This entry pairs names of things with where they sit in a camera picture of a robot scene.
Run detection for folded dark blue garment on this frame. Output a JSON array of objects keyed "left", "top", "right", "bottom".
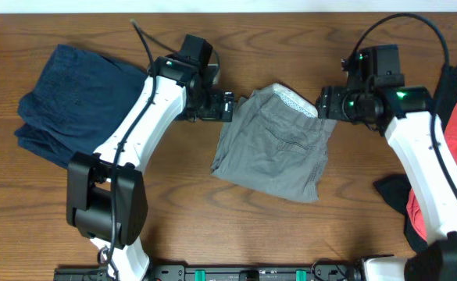
[{"left": 14, "top": 44, "right": 147, "bottom": 168}]

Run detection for grey cargo shorts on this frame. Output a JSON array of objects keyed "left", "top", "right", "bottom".
[{"left": 211, "top": 83, "right": 337, "bottom": 202}]

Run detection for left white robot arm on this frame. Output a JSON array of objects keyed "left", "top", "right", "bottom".
[{"left": 54, "top": 55, "right": 234, "bottom": 280}]

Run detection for black garment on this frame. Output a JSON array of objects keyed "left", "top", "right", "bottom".
[{"left": 372, "top": 63, "right": 457, "bottom": 254}]

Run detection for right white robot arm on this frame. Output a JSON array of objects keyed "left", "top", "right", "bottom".
[{"left": 316, "top": 87, "right": 457, "bottom": 280}]

